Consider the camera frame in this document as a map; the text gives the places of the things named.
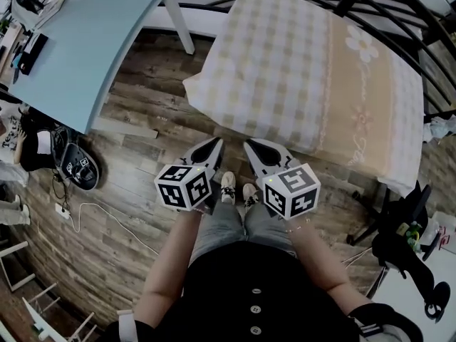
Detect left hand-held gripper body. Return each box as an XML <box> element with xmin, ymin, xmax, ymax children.
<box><xmin>153</xmin><ymin>142</ymin><xmax>226</xmax><ymax>213</ymax></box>

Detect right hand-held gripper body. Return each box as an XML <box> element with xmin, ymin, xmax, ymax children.
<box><xmin>249</xmin><ymin>162</ymin><xmax>321</xmax><ymax>221</ymax></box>

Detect beige checkered bed cover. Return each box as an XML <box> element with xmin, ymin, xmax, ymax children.
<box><xmin>182</xmin><ymin>0</ymin><xmax>425</xmax><ymax>198</ymax></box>

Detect person's left forearm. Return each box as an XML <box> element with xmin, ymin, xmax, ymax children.
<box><xmin>132</xmin><ymin>207</ymin><xmax>214</xmax><ymax>331</ymax></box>

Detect person's right forearm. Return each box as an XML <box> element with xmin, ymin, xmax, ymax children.
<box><xmin>281</xmin><ymin>214</ymin><xmax>373</xmax><ymax>315</ymax></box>

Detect person's left shoe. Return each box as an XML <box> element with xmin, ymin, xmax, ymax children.
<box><xmin>219</xmin><ymin>171</ymin><xmax>237</xmax><ymax>204</ymax></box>

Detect person's shoe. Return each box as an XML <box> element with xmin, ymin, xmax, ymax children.
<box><xmin>219</xmin><ymin>171</ymin><xmax>237</xmax><ymax>204</ymax></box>
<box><xmin>242</xmin><ymin>182</ymin><xmax>259</xmax><ymax>208</ymax></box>

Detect person's right shoe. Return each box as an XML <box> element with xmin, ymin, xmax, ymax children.
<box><xmin>242</xmin><ymin>182</ymin><xmax>259</xmax><ymax>208</ymax></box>

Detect person's blue jeans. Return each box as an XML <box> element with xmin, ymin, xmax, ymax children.
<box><xmin>190</xmin><ymin>201</ymin><xmax>299</xmax><ymax>263</ymax></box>

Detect person's black top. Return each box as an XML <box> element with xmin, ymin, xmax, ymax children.
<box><xmin>105</xmin><ymin>240</ymin><xmax>425</xmax><ymax>342</ymax></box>

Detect black office chair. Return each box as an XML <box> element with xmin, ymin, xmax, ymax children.
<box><xmin>347</xmin><ymin>180</ymin><xmax>452</xmax><ymax>322</ymax></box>

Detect spare grey gripper device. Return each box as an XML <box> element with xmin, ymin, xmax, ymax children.
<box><xmin>58</xmin><ymin>142</ymin><xmax>101</xmax><ymax>192</ymax></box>

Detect white power strip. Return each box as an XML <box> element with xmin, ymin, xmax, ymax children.
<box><xmin>53</xmin><ymin>202</ymin><xmax>72</xmax><ymax>221</ymax></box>

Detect green and yellow object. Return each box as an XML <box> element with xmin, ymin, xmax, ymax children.
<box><xmin>405</xmin><ymin>222</ymin><xmax>423</xmax><ymax>252</ymax></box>

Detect clear plastic bag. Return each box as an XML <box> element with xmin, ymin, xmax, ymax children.
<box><xmin>422</xmin><ymin>212</ymin><xmax>456</xmax><ymax>256</ymax></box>

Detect light blue table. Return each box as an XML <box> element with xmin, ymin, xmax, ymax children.
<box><xmin>6</xmin><ymin>0</ymin><xmax>195</xmax><ymax>140</ymax></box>

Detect white plastic bag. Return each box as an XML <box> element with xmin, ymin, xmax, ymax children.
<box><xmin>423</xmin><ymin>114</ymin><xmax>456</xmax><ymax>145</ymax></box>

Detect white table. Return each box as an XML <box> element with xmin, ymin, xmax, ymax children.
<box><xmin>372</xmin><ymin>204</ymin><xmax>456</xmax><ymax>338</ymax></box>

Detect black flat box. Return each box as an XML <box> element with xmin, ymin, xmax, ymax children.
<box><xmin>16</xmin><ymin>33</ymin><xmax>49</xmax><ymax>76</ymax></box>

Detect white slatted rack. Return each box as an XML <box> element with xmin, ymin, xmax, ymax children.
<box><xmin>21</xmin><ymin>281</ymin><xmax>98</xmax><ymax>342</ymax></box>

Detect white cable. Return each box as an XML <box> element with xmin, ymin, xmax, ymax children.
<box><xmin>69</xmin><ymin>201</ymin><xmax>160</xmax><ymax>255</ymax></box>
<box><xmin>341</xmin><ymin>246</ymin><xmax>374</xmax><ymax>267</ymax></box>

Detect white strap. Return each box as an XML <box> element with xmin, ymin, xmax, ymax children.
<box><xmin>117</xmin><ymin>310</ymin><xmax>139</xmax><ymax>342</ymax></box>

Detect white metal frame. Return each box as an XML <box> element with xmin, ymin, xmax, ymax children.
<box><xmin>0</xmin><ymin>240</ymin><xmax>36</xmax><ymax>294</ymax></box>

